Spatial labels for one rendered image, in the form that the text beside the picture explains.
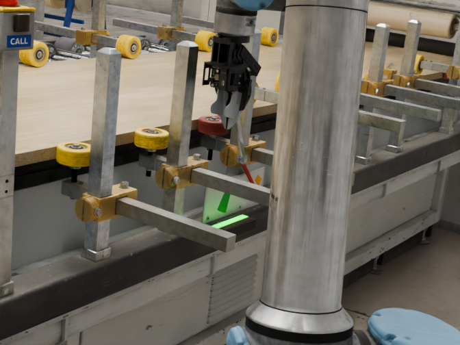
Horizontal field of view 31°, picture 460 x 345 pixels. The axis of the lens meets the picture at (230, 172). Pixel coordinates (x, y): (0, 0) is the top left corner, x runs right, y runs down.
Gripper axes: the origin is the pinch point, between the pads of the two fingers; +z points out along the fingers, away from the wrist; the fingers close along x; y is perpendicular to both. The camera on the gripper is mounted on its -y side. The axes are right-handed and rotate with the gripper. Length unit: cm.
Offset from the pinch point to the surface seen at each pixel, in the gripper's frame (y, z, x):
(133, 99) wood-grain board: -22, 6, -48
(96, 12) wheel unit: -79, -7, -117
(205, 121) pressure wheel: -17.6, 5.9, -19.3
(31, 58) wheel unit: -28, 3, -95
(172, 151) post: 9.2, 7.2, -8.2
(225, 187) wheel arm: 4.9, 13.2, 4.1
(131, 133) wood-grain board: 6.0, 6.8, -23.3
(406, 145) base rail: -131, 26, -9
